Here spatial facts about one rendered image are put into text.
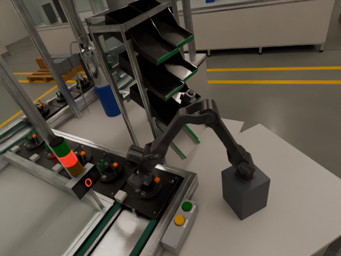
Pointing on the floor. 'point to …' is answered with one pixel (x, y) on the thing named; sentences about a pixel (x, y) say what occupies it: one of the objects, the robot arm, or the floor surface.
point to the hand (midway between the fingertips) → (141, 172)
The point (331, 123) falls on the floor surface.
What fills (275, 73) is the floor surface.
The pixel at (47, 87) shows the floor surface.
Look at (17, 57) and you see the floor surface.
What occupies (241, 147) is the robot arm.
